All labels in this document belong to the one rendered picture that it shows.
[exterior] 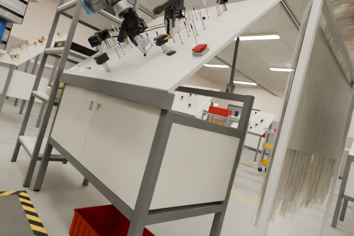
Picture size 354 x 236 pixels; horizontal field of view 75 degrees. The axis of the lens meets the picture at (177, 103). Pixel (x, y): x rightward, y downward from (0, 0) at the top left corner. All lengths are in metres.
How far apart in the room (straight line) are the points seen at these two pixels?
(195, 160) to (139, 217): 0.32
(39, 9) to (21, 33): 0.93
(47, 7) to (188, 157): 8.28
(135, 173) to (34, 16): 8.10
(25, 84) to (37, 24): 4.74
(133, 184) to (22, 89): 3.45
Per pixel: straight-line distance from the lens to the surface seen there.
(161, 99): 0.84
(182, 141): 0.96
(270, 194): 1.03
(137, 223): 0.96
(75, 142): 1.49
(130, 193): 0.99
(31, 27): 8.75
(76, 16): 2.01
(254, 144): 7.89
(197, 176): 1.10
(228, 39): 1.11
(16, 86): 4.23
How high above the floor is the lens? 0.79
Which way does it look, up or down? 3 degrees up
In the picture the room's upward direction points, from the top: 15 degrees clockwise
